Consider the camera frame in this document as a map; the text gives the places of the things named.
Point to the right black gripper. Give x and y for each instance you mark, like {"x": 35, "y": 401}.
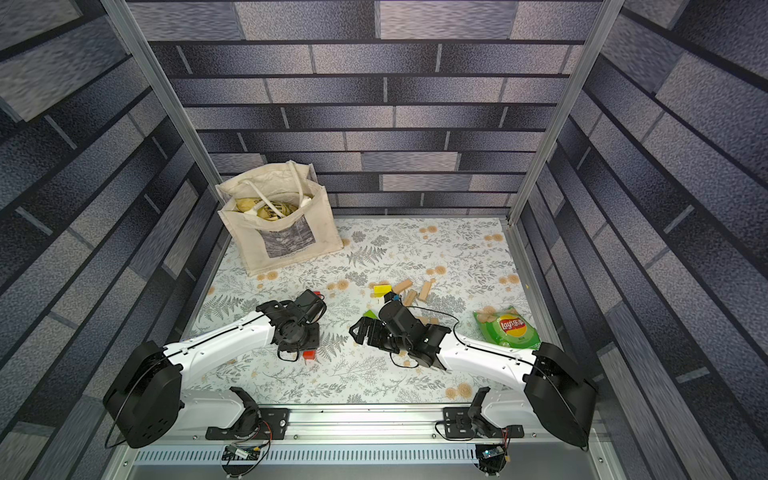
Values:
{"x": 377, "y": 327}

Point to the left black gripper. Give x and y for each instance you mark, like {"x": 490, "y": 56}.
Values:
{"x": 313, "y": 345}

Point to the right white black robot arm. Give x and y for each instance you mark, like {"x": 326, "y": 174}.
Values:
{"x": 544, "y": 386}

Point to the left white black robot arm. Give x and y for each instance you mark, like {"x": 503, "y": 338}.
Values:
{"x": 151, "y": 395}

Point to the yellow block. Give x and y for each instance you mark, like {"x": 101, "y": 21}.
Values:
{"x": 381, "y": 290}

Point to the natural wood block centre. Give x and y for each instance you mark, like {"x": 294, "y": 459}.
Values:
{"x": 402, "y": 286}

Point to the natural wood block upright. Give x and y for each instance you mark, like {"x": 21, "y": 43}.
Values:
{"x": 410, "y": 297}

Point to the natural wood block lower flat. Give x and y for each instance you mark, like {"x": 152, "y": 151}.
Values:
{"x": 428, "y": 320}

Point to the natural wood block right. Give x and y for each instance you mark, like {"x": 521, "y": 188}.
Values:
{"x": 425, "y": 290}

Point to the beige canvas tote bag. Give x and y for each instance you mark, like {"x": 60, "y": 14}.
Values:
{"x": 278, "y": 215}

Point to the left circuit board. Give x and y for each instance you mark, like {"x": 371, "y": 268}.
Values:
{"x": 240, "y": 453}

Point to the circuit board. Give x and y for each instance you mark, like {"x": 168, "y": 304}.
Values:
{"x": 491, "y": 453}
{"x": 240, "y": 453}

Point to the green chips bag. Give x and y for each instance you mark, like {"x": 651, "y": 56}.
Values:
{"x": 507, "y": 328}

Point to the right circuit board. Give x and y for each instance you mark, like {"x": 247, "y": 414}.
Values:
{"x": 491, "y": 453}

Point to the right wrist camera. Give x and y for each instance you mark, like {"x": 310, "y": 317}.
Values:
{"x": 391, "y": 297}

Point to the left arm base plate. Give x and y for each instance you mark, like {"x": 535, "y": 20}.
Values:
{"x": 254, "y": 424}

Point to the aluminium front rail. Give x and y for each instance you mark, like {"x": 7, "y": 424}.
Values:
{"x": 397, "y": 441}

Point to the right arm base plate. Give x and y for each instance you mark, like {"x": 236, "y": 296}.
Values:
{"x": 459, "y": 424}

